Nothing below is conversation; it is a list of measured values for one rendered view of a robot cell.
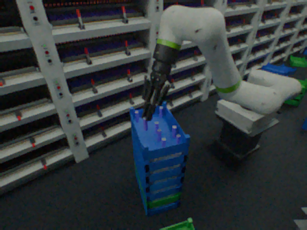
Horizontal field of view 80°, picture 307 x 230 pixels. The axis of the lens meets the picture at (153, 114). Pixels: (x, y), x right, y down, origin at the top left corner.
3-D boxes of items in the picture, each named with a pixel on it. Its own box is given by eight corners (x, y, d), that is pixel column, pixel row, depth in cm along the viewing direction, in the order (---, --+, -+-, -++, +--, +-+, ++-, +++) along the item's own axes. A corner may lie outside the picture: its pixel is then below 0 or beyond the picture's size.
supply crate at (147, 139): (188, 150, 81) (190, 137, 77) (144, 161, 77) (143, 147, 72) (165, 113, 105) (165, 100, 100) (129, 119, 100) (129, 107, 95)
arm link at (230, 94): (251, 89, 93) (238, 109, 93) (227, 81, 101) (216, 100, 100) (247, 69, 79) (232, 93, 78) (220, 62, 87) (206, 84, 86)
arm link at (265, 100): (297, 100, 112) (271, 123, 77) (268, 92, 122) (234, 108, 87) (307, 80, 107) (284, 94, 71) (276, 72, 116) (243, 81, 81)
